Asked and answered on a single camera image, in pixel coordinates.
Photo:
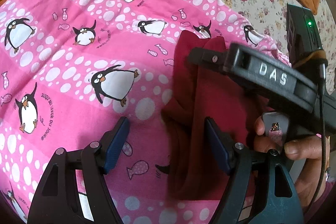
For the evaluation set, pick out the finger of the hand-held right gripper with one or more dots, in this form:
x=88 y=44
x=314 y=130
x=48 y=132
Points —
x=207 y=58

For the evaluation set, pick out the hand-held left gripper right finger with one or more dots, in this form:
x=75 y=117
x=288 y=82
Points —
x=216 y=145

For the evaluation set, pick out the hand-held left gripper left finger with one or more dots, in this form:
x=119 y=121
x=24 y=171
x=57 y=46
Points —
x=116 y=145

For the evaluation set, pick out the dark red fleece garment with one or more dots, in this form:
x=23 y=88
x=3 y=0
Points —
x=210 y=98

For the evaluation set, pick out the person's right hand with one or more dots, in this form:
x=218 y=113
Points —
x=307 y=153

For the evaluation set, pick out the pink penguin print blanket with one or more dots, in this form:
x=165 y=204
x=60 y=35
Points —
x=65 y=61

